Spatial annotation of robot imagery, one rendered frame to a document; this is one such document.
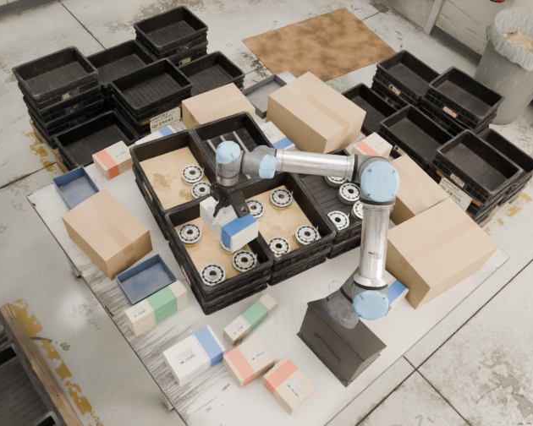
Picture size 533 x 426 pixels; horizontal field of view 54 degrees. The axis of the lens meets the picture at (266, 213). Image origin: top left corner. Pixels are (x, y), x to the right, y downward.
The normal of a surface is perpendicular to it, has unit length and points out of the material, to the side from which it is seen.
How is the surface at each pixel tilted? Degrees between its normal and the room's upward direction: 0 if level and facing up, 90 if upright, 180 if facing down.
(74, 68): 0
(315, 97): 0
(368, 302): 61
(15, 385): 0
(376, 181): 46
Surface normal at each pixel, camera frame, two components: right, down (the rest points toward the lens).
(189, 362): 0.09, -0.59
